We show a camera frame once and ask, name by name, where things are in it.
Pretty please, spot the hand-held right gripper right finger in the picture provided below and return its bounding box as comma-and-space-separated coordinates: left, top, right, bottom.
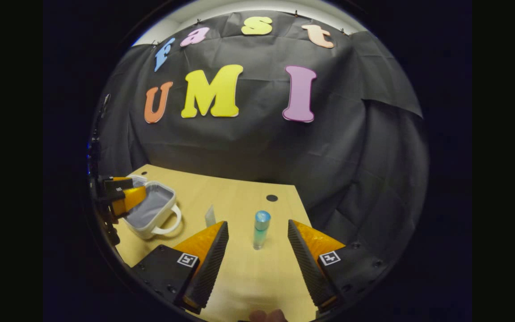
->
287, 219, 394, 314

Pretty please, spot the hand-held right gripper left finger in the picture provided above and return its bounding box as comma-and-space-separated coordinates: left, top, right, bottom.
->
131, 220, 230, 315

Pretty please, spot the white suitcase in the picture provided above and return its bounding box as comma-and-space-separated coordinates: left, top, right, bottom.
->
122, 174, 183, 241

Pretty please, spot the blue cap skincare bottle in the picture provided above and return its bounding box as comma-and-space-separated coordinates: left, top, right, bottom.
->
253, 210, 272, 250

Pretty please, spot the black backdrop cloth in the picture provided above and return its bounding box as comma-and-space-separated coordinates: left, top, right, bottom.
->
90, 10, 430, 269

